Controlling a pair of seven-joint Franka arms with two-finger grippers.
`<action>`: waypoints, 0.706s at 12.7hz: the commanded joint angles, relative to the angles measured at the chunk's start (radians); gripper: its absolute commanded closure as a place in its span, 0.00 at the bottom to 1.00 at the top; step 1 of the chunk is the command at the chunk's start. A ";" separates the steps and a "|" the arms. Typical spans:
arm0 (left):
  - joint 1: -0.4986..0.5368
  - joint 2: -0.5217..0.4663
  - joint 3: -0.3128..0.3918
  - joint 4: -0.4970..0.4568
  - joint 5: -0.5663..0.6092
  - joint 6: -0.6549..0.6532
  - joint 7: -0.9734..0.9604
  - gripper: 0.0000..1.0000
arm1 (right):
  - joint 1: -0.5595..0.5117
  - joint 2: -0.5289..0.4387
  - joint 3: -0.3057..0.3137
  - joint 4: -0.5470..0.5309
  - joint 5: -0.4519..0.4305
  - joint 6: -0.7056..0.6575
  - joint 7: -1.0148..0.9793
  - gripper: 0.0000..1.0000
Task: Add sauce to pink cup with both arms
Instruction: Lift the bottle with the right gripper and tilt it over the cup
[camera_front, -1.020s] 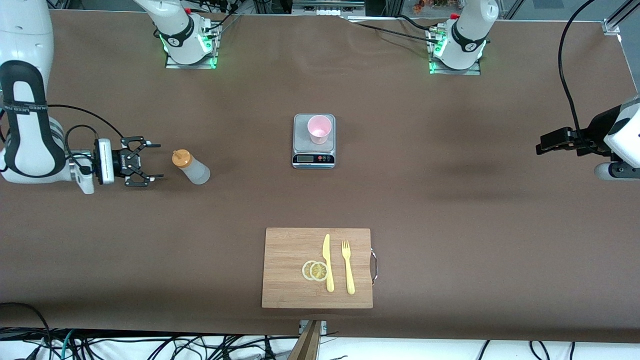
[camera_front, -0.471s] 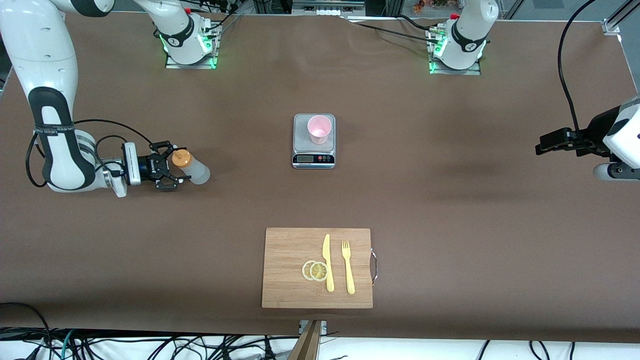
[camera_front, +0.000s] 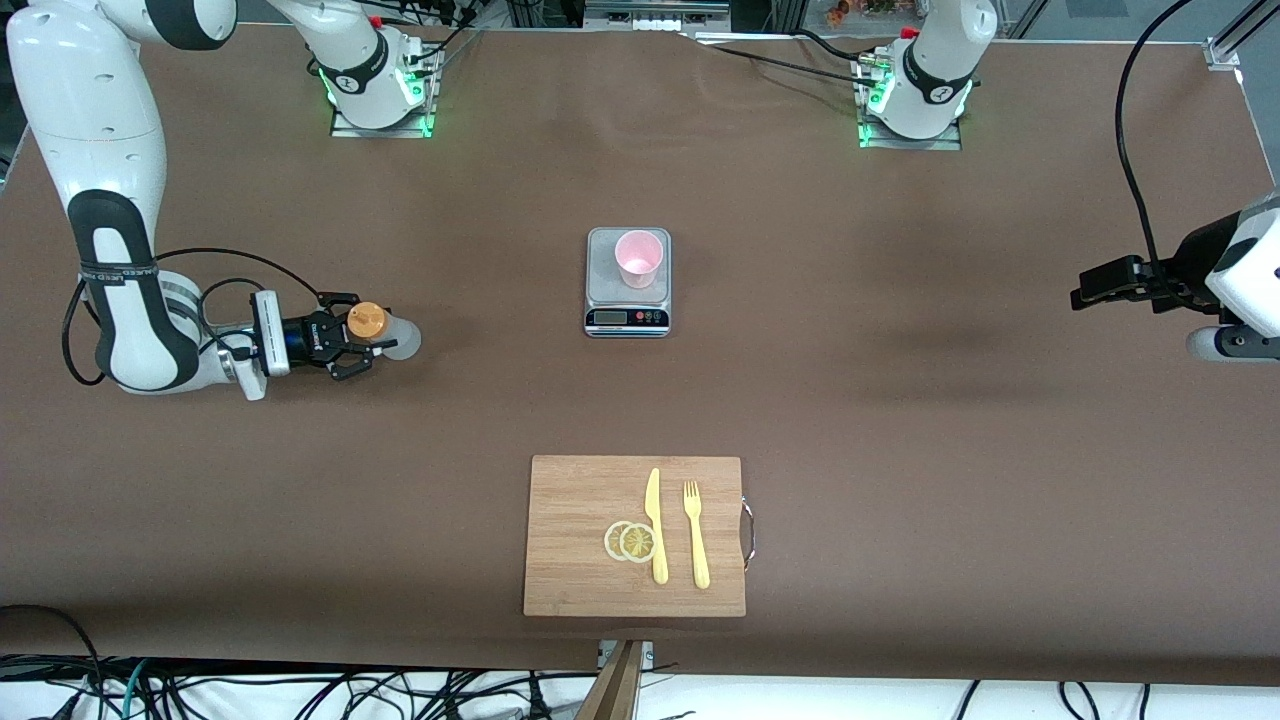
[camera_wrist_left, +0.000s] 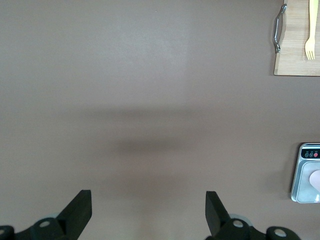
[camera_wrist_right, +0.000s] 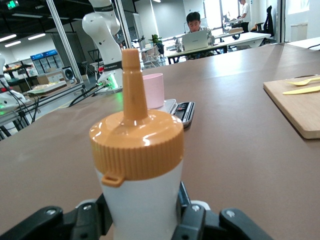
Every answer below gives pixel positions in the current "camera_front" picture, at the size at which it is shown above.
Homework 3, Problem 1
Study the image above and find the teal floor cable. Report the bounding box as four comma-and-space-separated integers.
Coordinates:
95, 658, 151, 720

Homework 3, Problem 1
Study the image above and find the small metal bracket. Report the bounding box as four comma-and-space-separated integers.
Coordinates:
597, 639, 656, 673

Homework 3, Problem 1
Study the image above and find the aluminium frame profile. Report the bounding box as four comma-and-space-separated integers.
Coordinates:
1205, 0, 1280, 69

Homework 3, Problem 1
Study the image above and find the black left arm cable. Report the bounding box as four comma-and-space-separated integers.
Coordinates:
1115, 0, 1196, 286

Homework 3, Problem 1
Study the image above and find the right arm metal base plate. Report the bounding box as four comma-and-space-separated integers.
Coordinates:
330, 40, 441, 139

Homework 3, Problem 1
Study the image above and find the yellow plastic knife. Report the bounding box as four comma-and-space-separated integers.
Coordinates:
645, 467, 669, 586

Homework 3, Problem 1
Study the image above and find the brown table cover sheet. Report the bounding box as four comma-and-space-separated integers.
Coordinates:
0, 20, 1280, 689

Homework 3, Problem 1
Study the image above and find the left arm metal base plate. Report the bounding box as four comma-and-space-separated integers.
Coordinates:
855, 60, 963, 151

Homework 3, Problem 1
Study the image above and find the clear sauce bottle orange cap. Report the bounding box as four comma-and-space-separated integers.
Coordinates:
346, 302, 422, 363

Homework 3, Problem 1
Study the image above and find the black base cable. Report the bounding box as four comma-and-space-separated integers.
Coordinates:
680, 32, 886, 89

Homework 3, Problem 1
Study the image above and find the wooden cutting board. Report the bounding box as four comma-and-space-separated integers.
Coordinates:
523, 455, 757, 618

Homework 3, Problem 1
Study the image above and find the brown wooden beam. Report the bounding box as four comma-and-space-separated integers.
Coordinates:
575, 640, 643, 720

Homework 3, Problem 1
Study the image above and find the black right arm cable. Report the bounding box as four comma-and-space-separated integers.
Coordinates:
62, 247, 326, 387

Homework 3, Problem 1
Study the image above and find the pink plastic cup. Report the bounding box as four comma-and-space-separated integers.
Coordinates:
614, 229, 666, 291

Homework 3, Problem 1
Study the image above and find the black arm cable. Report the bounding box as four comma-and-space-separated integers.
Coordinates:
1115, 0, 1196, 286
62, 247, 326, 387

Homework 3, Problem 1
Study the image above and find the silver digital kitchen scale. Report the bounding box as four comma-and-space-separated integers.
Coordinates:
584, 227, 672, 339

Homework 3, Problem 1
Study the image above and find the yellow plastic fork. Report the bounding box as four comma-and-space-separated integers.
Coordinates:
683, 480, 711, 590

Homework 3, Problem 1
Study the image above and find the white power strip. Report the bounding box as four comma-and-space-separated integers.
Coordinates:
583, 0, 733, 33

